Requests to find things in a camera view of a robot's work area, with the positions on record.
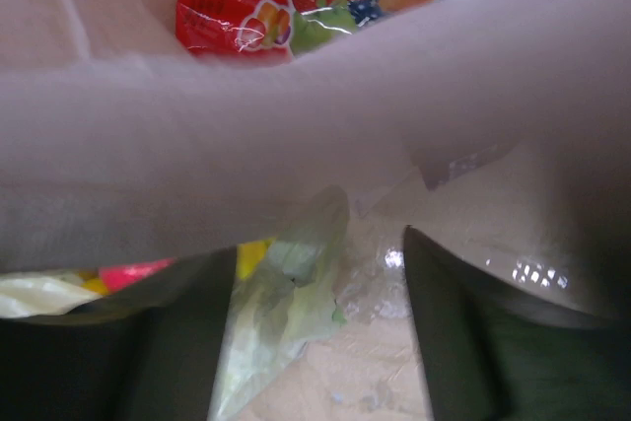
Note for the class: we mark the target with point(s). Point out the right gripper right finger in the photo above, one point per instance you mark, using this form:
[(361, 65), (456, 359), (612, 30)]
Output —
[(492, 351)]

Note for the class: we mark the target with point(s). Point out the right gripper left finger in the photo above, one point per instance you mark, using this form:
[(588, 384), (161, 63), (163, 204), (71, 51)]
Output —
[(147, 352)]

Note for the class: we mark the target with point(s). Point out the light green plastic bag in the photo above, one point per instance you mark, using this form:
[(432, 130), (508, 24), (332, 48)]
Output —
[(291, 286)]

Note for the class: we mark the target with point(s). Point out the beige canvas tote bag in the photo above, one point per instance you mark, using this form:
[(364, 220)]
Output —
[(118, 146)]

